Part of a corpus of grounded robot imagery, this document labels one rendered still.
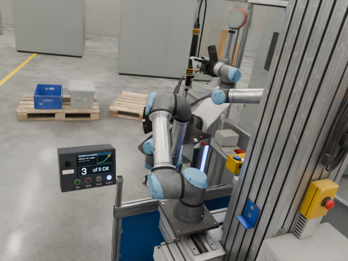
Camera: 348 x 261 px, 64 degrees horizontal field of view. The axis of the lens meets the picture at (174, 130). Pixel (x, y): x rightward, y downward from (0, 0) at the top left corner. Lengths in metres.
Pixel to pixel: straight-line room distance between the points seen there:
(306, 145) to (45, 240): 2.27
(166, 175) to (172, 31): 6.39
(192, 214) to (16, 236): 1.83
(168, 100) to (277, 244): 0.78
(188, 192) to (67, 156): 0.58
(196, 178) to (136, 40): 6.31
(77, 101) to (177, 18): 3.72
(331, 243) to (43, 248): 2.12
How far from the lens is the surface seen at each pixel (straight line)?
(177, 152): 1.62
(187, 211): 1.32
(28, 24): 9.13
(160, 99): 1.38
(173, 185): 1.22
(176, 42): 7.49
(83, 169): 1.40
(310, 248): 1.17
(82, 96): 4.70
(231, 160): 1.87
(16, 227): 2.89
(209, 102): 2.27
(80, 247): 2.63
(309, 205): 1.09
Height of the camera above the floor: 1.95
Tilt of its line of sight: 25 degrees down
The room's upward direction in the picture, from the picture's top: 9 degrees clockwise
